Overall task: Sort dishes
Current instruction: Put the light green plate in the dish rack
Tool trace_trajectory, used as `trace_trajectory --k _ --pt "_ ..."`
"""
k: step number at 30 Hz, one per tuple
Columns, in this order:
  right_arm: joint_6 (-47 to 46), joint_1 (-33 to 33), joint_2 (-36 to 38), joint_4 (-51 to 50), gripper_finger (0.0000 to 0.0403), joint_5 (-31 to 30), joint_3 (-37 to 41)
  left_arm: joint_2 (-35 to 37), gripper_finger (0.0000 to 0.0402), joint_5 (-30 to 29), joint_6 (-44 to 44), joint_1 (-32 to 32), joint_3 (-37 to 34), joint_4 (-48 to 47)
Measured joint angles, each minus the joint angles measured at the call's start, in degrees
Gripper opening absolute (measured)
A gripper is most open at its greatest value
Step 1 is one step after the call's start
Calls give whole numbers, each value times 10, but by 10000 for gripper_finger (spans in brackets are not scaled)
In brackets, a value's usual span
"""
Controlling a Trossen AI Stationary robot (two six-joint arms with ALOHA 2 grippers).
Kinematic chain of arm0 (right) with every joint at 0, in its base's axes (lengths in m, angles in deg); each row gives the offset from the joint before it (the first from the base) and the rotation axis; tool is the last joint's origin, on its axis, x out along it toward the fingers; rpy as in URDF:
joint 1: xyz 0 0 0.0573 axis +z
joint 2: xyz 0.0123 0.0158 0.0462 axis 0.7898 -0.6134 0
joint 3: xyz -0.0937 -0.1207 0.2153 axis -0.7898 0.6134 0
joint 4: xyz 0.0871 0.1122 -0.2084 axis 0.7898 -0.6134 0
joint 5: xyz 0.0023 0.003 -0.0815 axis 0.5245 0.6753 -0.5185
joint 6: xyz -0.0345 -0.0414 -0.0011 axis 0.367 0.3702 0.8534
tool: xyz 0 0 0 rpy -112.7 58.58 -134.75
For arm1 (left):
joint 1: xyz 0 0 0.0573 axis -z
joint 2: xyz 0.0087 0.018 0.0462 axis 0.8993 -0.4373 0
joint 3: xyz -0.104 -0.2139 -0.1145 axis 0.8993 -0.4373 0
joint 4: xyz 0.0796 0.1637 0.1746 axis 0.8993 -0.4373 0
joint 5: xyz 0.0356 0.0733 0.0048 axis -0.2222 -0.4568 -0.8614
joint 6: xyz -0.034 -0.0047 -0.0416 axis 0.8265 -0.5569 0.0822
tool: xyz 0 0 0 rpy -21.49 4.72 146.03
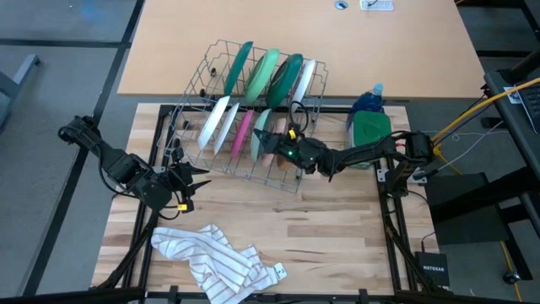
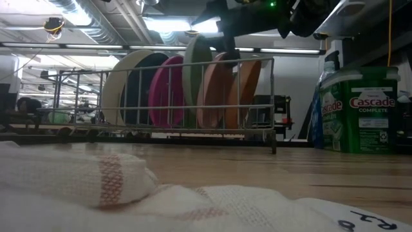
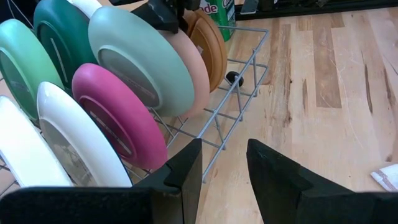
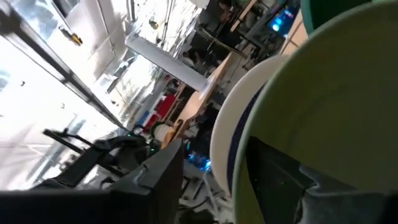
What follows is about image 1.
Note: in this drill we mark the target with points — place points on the light wooden desk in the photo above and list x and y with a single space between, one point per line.
379 50

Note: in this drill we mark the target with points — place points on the blue dish soap bottle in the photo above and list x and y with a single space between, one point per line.
367 101

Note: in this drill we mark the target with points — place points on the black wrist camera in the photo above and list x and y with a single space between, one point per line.
295 134
185 205

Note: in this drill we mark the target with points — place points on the mint green plate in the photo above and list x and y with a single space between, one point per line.
259 131

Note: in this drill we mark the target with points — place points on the pink plate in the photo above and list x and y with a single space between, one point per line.
242 133

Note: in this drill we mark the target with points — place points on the black caster wheel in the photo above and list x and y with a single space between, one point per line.
511 277

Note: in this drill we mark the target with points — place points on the green Cascade detergent tub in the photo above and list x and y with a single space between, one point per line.
371 126

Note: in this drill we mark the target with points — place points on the grey metal bench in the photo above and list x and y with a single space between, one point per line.
21 72

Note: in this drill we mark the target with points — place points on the white desk power strip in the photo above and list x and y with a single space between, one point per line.
375 5

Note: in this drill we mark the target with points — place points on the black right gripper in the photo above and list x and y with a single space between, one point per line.
299 152

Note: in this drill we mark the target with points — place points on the dark green plate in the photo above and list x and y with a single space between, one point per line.
238 67

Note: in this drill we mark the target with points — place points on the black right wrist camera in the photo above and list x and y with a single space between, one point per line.
295 134

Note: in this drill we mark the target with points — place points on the white red-striped kitchen towel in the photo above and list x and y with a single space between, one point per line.
211 262

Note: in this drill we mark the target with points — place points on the light green plate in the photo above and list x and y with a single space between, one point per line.
263 74

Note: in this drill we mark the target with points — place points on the white label with black writing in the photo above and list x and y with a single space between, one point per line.
280 271

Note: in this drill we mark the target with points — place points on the black keyboard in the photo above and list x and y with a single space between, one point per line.
530 105

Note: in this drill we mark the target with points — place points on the teal green plate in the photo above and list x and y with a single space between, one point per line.
284 80

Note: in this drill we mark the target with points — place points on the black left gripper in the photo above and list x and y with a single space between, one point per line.
173 181

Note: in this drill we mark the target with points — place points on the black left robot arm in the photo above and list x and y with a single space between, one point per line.
109 156

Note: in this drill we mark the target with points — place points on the black side desk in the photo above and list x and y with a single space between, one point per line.
506 122

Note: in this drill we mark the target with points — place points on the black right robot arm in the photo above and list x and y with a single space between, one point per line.
371 152

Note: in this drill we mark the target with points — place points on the black stand base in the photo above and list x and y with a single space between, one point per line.
464 211

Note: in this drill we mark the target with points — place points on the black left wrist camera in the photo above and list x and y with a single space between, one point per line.
185 205

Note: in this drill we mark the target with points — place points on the black Netgear network switch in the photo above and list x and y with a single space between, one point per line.
432 270

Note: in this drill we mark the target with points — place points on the black aluminium table frame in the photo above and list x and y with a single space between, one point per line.
163 110

